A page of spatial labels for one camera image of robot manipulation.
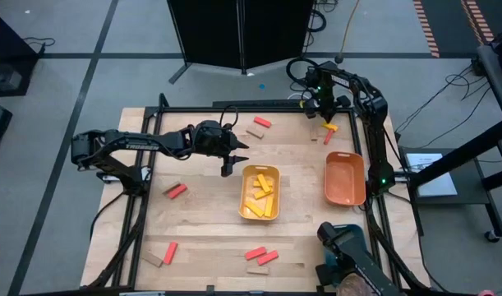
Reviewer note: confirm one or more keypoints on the person's head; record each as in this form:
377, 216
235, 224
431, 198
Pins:
353, 287

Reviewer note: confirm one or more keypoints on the yellow plastic bin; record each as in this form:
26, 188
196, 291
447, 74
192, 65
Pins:
247, 191

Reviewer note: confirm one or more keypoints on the black cabinet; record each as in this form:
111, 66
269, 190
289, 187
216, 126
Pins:
8, 41

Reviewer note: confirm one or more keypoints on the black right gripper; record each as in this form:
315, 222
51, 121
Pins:
325, 104

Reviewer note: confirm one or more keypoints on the red rectangular block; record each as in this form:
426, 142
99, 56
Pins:
268, 257
328, 137
178, 191
255, 253
262, 121
171, 252

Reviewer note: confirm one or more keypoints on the black aluminium table frame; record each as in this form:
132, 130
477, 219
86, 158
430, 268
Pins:
254, 110

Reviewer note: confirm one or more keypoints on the white sheet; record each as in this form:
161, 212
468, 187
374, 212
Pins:
433, 172

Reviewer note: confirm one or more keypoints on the black folding partition screen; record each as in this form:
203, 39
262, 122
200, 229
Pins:
209, 33

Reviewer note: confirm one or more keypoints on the plain wooden block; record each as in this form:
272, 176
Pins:
153, 259
254, 132
257, 270
167, 189
314, 135

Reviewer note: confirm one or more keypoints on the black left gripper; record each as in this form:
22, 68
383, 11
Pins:
209, 140

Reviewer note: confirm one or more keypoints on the black rolling cart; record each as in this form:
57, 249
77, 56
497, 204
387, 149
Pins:
472, 189

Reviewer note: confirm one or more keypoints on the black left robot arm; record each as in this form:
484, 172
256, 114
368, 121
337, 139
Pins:
123, 144

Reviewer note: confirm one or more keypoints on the long black bar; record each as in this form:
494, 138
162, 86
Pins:
254, 103

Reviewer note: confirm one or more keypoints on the black desk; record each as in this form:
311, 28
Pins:
497, 82

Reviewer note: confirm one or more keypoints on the orange plastic bin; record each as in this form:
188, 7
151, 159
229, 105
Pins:
345, 181

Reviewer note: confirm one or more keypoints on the blue plastic bin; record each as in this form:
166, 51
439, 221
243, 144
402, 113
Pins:
329, 259

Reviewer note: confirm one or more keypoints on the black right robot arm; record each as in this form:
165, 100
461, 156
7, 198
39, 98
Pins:
378, 144

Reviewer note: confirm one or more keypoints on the pink object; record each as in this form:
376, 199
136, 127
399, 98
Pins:
486, 293

